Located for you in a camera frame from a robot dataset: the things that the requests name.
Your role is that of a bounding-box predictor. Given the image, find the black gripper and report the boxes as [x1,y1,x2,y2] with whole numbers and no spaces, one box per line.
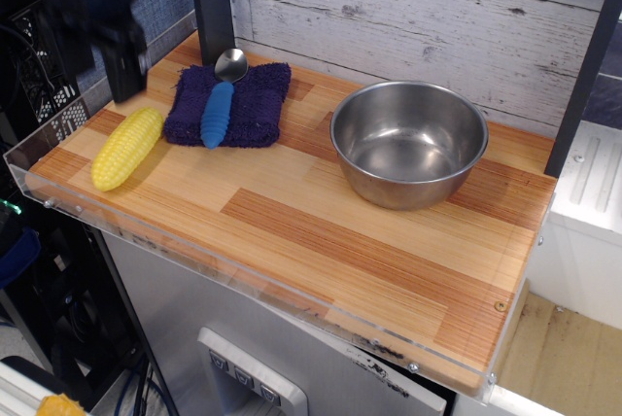
[46,0,148,103]

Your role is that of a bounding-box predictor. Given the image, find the yellow plastic corn cob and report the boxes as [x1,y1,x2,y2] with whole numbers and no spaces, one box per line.
[90,107,164,191]

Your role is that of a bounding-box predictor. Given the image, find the blue handled metal spoon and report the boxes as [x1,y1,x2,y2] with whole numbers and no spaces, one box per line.
[200,48,249,150]

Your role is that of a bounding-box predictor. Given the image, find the purple towel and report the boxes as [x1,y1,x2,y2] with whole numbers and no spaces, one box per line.
[163,63,292,148]

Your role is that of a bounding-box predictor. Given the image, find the clear acrylic table guard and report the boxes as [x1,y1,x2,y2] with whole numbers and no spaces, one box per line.
[2,12,558,406]

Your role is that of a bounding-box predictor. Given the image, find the stainless steel bowl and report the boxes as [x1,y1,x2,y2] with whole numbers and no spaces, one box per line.
[329,81,489,210]

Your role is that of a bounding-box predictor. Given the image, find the stainless steel cabinet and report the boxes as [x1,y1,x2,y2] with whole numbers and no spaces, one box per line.
[99,233,456,415]

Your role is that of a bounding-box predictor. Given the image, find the yellow object bottom left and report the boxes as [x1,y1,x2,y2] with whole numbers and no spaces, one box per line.
[35,394,86,416]

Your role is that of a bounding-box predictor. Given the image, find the white plastic unit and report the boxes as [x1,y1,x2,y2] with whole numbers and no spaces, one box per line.
[526,121,621,329]

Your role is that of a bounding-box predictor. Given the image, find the dark grey vertical post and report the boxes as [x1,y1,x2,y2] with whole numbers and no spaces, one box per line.
[193,0,235,65]

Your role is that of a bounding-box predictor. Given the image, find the dark right vertical post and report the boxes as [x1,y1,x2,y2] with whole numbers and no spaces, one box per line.
[544,0,621,178]

